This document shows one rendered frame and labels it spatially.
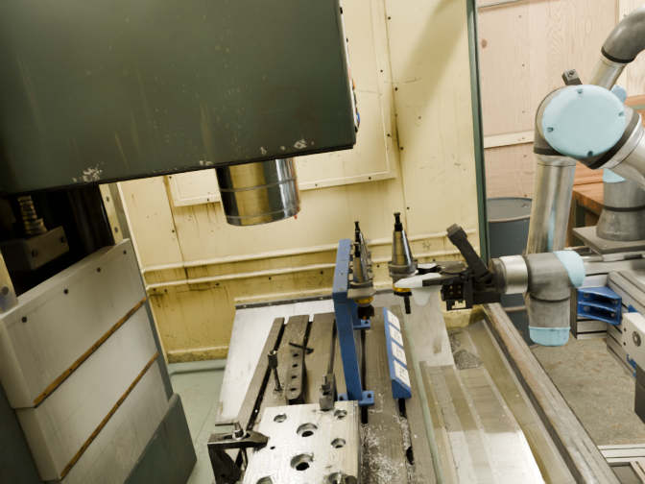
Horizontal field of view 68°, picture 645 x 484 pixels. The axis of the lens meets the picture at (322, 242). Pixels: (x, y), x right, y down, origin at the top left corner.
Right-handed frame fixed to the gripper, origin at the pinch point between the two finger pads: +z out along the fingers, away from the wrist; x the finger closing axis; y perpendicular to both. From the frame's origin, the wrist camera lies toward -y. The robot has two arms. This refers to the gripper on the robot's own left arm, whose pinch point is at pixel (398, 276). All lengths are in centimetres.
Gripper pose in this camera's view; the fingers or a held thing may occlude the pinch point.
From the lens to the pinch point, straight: 99.0
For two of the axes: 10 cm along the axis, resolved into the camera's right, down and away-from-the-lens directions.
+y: 1.3, 9.5, 2.8
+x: 0.7, -2.9, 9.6
